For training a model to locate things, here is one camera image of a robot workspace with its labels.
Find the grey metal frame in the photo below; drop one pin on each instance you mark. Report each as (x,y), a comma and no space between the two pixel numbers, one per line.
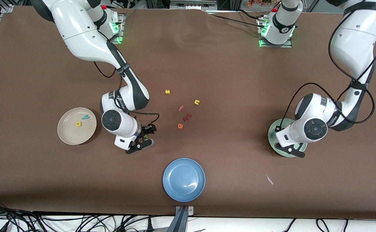
(192,4)

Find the beige brown plate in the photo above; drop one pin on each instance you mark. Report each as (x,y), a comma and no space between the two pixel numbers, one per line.
(72,132)

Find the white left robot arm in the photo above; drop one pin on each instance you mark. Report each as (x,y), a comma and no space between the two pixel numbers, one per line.
(355,42)

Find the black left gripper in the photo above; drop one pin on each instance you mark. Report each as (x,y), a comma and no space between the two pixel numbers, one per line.
(276,130)

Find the grey metal profile bar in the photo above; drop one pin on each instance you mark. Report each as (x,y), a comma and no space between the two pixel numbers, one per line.
(179,223)

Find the small white paper scrap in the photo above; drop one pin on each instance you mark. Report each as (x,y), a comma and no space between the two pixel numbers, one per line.
(269,179)

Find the teal letter y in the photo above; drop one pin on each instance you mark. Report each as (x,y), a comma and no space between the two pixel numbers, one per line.
(85,117)

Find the orange dried flowers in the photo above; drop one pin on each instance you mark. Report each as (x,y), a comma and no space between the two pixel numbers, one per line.
(255,3)

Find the blue plate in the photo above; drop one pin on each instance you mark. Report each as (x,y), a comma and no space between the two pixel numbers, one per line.
(183,179)

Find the brown table cover mat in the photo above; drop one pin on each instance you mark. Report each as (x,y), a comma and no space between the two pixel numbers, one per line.
(207,64)

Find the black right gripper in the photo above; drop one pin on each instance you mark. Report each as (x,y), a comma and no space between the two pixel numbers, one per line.
(147,130)

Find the light green plate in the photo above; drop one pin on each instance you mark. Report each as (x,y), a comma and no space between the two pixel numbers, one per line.
(271,143)

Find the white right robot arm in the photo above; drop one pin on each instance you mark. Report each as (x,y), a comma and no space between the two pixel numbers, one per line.
(78,35)

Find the silver bracket plate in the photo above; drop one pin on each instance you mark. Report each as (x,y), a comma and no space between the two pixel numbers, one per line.
(191,211)

